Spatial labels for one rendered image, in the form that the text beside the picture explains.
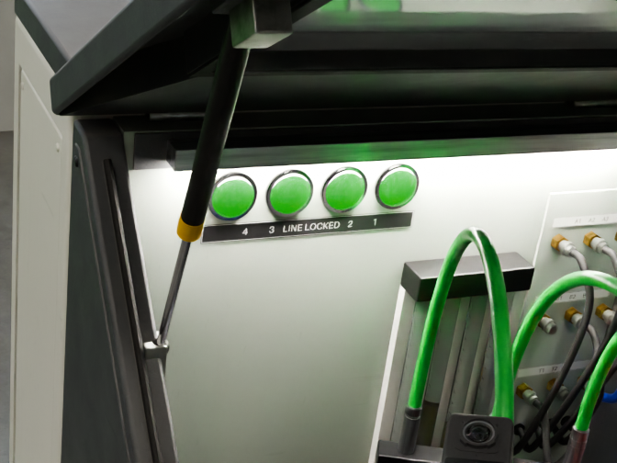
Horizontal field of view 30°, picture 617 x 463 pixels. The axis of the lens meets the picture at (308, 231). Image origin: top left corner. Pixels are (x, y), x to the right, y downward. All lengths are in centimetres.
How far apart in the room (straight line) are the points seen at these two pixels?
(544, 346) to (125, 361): 60
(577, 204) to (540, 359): 21
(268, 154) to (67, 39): 22
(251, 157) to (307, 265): 17
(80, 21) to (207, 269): 28
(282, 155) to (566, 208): 38
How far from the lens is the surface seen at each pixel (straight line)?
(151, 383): 98
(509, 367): 87
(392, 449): 127
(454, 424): 80
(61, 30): 116
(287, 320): 121
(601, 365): 122
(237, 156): 106
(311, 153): 109
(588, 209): 134
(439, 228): 124
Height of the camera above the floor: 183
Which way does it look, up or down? 25 degrees down
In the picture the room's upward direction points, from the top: 8 degrees clockwise
